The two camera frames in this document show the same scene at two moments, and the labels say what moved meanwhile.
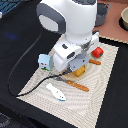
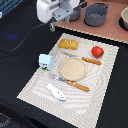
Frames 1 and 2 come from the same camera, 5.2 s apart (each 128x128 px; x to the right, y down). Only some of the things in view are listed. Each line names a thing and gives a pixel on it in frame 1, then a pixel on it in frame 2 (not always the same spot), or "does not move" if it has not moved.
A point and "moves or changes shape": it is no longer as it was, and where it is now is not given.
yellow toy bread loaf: (79, 71) moves or changes shape
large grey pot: (101, 14) does not move
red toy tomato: (97, 52) does not move
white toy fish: (59, 95) does not move
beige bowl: (123, 19) does not move
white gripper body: (69, 55) → (53, 11)
